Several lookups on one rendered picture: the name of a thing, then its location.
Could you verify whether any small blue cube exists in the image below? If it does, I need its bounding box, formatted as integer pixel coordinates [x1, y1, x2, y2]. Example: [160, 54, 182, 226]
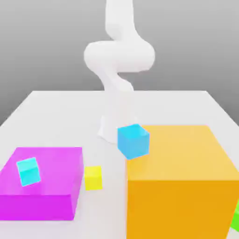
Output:
[117, 123, 150, 161]

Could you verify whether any small yellow cube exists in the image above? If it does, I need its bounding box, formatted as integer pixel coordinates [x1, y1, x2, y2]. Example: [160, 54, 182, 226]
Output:
[84, 165, 103, 191]

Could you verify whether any small cyan cube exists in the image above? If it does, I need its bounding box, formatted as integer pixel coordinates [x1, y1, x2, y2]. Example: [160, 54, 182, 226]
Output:
[16, 157, 42, 187]

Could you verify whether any small green cube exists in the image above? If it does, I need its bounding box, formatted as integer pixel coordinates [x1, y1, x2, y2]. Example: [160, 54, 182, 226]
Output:
[230, 202, 239, 233]

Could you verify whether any large orange box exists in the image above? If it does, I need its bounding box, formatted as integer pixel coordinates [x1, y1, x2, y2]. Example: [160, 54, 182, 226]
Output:
[126, 125, 239, 239]

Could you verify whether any large magenta box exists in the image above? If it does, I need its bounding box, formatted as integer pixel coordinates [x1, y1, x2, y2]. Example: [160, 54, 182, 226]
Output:
[0, 147, 84, 221]

